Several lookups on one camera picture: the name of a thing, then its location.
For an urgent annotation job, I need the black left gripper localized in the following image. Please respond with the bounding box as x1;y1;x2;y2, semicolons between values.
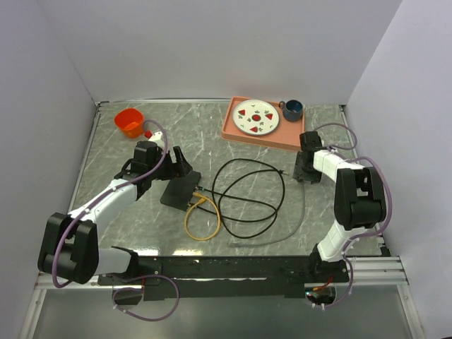
148;145;192;181

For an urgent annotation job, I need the black network switch box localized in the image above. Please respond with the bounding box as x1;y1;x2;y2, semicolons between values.
160;171;201;211

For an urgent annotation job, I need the yellow ethernet cable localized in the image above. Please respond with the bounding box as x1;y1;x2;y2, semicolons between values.
184;192;222;242

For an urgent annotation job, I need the black ethernet cable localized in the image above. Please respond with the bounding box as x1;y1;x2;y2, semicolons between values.
192;157;290;240

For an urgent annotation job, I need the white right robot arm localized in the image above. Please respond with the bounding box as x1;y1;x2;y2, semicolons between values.
293;131;387;282

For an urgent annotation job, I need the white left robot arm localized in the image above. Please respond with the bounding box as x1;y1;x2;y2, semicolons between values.
37;141;201;284

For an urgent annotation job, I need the salmon pink tray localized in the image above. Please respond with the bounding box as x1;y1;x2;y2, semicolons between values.
221;96;305;152

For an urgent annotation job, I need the dark blue mug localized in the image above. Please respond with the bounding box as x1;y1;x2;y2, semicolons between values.
278;100;304;122

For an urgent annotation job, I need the white strawberry pattern plate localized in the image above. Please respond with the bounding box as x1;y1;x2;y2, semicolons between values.
232;99;280;136

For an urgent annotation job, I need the orange plastic cup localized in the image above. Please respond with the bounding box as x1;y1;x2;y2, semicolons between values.
114;108;145;139

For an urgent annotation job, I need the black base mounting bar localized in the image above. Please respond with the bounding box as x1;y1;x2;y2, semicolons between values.
98;255;350;301

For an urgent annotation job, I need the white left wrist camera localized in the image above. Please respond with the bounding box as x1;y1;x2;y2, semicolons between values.
144;130;165;148

